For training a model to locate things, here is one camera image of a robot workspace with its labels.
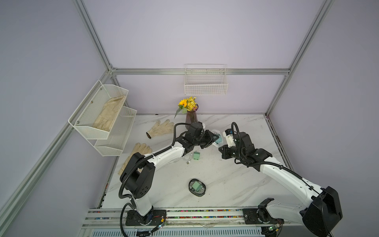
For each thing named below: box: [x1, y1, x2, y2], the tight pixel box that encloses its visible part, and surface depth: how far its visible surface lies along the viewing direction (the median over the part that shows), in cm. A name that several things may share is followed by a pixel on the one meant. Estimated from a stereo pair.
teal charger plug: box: [215, 134, 223, 144], surface depth 83 cm
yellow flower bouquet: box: [173, 96, 199, 119], surface depth 95 cm
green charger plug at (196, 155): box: [192, 151, 201, 161], surface depth 97 cm
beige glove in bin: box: [92, 94, 127, 132], surface depth 80 cm
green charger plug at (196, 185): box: [191, 180, 202, 192], surface depth 84 cm
